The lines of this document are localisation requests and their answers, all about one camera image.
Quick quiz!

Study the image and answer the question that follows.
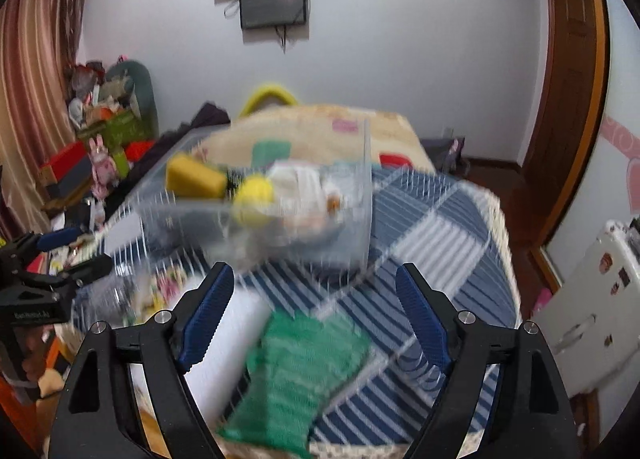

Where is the striped brown curtain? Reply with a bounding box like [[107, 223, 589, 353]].
[[0, 0, 103, 235]]

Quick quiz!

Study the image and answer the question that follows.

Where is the pink rabbit toy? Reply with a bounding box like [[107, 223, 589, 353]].
[[89, 135, 121, 200]]

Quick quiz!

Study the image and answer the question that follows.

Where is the dark bag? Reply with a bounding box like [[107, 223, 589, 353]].
[[420, 136, 468, 174]]

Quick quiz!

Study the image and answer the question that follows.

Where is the dark clothes pile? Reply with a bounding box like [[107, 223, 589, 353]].
[[107, 101, 233, 200]]

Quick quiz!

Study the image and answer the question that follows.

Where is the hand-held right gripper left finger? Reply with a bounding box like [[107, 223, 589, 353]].
[[47, 261, 236, 459]]

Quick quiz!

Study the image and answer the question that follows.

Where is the small black wall monitor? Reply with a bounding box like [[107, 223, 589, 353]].
[[238, 0, 310, 30]]

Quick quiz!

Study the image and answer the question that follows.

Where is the red box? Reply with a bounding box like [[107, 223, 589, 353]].
[[40, 140, 88, 184]]

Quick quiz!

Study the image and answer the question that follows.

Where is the blue plaid blanket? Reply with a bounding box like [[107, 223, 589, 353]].
[[75, 164, 521, 450]]

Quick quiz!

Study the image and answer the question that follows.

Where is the brown wooden door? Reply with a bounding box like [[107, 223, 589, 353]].
[[520, 0, 613, 190]]

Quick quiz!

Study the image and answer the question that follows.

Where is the green knitted cloth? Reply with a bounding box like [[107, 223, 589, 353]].
[[216, 311, 372, 457]]

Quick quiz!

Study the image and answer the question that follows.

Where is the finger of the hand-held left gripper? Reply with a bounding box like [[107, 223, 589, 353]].
[[37, 225, 87, 252], [22, 254, 114, 290]]

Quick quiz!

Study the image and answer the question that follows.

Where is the white towel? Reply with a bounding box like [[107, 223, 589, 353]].
[[182, 286, 273, 422]]

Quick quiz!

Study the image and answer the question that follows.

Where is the yellow ball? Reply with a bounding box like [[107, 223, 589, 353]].
[[233, 176, 277, 222]]

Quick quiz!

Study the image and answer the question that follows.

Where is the beige printed blanket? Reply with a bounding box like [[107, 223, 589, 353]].
[[200, 103, 436, 174]]

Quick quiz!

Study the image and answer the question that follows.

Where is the white plush toy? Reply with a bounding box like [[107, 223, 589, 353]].
[[265, 161, 351, 240]]

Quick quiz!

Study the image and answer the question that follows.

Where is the green cardboard box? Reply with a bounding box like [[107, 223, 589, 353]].
[[77, 109, 146, 150]]

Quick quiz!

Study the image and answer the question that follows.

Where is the clear plastic storage box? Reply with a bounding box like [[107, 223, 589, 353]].
[[112, 121, 375, 280]]

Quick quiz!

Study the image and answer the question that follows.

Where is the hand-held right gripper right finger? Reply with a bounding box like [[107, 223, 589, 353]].
[[395, 261, 581, 459]]

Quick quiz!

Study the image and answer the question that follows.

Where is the yellow curved handle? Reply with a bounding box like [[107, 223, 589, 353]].
[[239, 82, 302, 117]]

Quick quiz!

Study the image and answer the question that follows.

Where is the yellow sponge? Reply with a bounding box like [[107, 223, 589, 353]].
[[165, 153, 229, 200]]

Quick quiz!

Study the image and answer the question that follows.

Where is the green armchair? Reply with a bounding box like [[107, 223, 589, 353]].
[[105, 59, 161, 137]]

